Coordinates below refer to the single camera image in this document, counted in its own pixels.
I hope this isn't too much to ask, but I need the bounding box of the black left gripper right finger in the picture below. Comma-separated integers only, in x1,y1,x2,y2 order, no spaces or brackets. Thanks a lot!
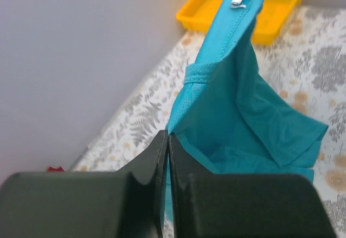
168,135,336,237

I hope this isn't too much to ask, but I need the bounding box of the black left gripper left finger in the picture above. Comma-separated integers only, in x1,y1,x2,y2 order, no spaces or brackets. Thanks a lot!
1,130,168,237

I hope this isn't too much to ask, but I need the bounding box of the folded red t-shirt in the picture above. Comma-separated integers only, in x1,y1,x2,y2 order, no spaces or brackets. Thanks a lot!
46,167,64,172

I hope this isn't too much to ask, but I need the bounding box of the yellow plastic tray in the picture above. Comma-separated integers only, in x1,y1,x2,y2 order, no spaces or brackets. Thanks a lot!
176,0,302,45

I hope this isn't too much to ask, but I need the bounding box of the teal t-shirt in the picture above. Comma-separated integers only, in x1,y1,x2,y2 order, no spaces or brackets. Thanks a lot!
162,0,329,222

